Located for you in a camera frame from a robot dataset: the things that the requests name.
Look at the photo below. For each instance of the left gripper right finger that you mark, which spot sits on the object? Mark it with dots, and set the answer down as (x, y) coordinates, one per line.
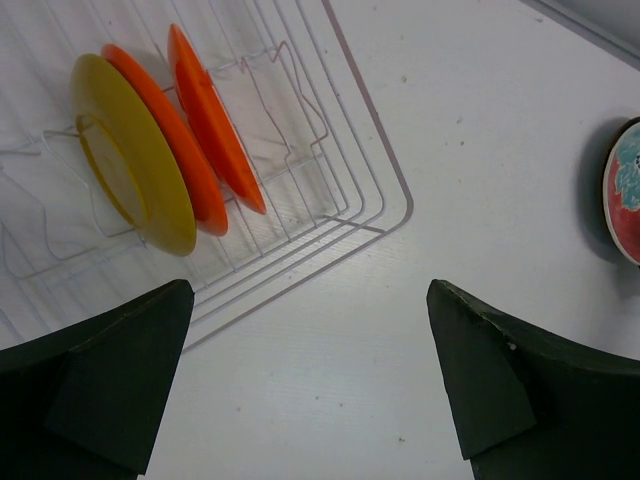
(527, 403)

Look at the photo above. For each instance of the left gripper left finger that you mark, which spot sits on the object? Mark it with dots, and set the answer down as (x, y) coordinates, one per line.
(86, 401)

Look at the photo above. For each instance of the orange plate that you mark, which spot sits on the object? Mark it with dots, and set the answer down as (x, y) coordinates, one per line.
(206, 199)
(210, 121)

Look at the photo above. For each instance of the teal red patterned plate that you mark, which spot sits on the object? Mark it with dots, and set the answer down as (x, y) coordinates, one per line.
(620, 190)

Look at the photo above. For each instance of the yellow patterned plate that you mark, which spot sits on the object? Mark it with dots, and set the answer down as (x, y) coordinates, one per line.
(129, 156)

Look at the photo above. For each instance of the white wire dish rack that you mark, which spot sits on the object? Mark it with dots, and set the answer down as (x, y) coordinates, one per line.
(289, 83)

